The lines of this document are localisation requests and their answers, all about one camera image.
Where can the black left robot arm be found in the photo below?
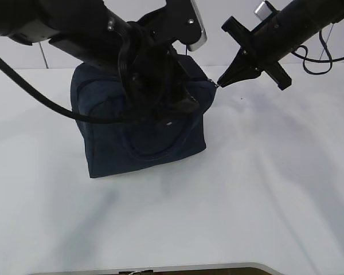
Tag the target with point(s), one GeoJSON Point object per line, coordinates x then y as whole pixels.
{"type": "Point", "coordinates": [86, 30]}

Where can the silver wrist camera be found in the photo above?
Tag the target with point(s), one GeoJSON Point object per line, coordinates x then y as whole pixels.
{"type": "Point", "coordinates": [176, 21]}
{"type": "Point", "coordinates": [264, 10]}

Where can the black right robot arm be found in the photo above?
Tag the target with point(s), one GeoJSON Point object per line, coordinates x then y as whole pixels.
{"type": "Point", "coordinates": [279, 33]}

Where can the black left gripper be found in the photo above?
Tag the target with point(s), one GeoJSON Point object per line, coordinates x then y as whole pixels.
{"type": "Point", "coordinates": [146, 70]}

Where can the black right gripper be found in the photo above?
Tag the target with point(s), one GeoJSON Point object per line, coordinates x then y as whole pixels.
{"type": "Point", "coordinates": [260, 51]}

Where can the navy blue lunch bag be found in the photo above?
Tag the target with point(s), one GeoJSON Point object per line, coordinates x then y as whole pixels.
{"type": "Point", "coordinates": [112, 149]}

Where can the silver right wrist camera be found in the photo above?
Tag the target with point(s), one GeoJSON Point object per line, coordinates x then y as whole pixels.
{"type": "Point", "coordinates": [264, 10]}

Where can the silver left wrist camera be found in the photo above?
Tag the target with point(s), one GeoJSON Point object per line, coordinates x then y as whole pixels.
{"type": "Point", "coordinates": [176, 21]}

